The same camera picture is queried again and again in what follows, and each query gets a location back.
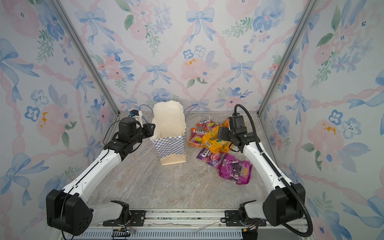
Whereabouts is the aluminium corner post right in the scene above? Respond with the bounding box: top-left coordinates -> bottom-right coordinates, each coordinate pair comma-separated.
258,0 -> 319,117

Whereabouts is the orange fruit candy pack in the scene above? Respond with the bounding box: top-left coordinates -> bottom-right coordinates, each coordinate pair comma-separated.
189,128 -> 207,148

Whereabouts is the aluminium corner post left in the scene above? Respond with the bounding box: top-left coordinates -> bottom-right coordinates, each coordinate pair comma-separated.
48,1 -> 120,116

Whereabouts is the purple grape gummy bag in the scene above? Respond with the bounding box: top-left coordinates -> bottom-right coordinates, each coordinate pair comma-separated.
219,155 -> 253,185

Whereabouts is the orange snack packet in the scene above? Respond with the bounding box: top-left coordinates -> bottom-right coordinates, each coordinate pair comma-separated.
221,118 -> 230,128

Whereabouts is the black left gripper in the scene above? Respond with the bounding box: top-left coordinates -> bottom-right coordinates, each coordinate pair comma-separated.
130,122 -> 156,147

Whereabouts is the aluminium corner post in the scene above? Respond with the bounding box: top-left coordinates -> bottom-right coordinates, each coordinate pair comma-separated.
258,0 -> 319,117
48,1 -> 120,116

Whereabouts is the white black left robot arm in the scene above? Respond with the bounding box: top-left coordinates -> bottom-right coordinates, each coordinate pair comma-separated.
46,117 -> 156,236

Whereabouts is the purple fruit candy pack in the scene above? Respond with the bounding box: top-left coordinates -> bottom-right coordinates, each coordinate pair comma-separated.
197,148 -> 228,169

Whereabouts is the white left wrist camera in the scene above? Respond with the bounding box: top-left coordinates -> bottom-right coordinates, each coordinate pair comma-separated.
130,110 -> 143,126

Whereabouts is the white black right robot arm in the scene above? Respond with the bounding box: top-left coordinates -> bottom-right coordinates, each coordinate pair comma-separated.
218,115 -> 313,229

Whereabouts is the metal base rail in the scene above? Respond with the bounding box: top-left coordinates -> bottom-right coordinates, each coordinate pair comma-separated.
59,209 -> 301,240

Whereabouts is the yellow mango gummy bag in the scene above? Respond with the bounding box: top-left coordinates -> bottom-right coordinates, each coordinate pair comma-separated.
203,126 -> 230,154

